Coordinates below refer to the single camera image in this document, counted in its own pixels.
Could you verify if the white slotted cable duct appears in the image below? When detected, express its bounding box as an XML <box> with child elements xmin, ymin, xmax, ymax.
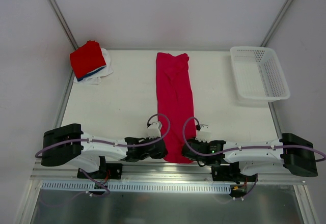
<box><xmin>41</xmin><ymin>180</ymin><xmax>231</xmax><ymax>194</ymax></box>

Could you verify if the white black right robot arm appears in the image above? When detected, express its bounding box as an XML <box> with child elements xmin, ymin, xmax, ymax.
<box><xmin>182</xmin><ymin>133</ymin><xmax>318</xmax><ymax>182</ymax></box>

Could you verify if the folded blue t-shirt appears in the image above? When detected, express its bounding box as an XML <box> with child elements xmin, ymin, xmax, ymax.
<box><xmin>73</xmin><ymin>66</ymin><xmax>110</xmax><ymax>85</ymax></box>

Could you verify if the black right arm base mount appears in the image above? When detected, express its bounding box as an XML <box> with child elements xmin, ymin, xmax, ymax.
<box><xmin>211</xmin><ymin>163</ymin><xmax>256</xmax><ymax>184</ymax></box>

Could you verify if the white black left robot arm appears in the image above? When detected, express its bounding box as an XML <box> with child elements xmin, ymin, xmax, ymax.
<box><xmin>36</xmin><ymin>122</ymin><xmax>168</xmax><ymax>179</ymax></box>

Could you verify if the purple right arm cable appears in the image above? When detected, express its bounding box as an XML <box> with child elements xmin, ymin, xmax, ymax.
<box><xmin>183</xmin><ymin>117</ymin><xmax>326</xmax><ymax>162</ymax></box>

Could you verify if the aluminium mounting rail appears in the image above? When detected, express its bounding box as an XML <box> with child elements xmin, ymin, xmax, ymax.
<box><xmin>30</xmin><ymin>160</ymin><xmax>306</xmax><ymax>185</ymax></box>

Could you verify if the crimson pink t-shirt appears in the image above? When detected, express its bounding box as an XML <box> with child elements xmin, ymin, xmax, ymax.
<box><xmin>156</xmin><ymin>52</ymin><xmax>194</xmax><ymax>164</ymax></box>

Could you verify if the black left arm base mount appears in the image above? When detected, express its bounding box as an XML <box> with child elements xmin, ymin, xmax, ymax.
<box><xmin>85</xmin><ymin>162</ymin><xmax>123</xmax><ymax>180</ymax></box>

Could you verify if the white plastic mesh basket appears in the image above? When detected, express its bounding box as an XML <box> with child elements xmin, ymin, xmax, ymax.
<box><xmin>230</xmin><ymin>46</ymin><xmax>290</xmax><ymax>104</ymax></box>

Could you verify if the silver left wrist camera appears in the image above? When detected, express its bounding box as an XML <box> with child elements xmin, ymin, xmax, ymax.
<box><xmin>147</xmin><ymin>122</ymin><xmax>162</xmax><ymax>138</ymax></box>

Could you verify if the folded red t-shirt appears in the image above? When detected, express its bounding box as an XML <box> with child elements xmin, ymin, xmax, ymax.
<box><xmin>70</xmin><ymin>41</ymin><xmax>106</xmax><ymax>78</ymax></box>

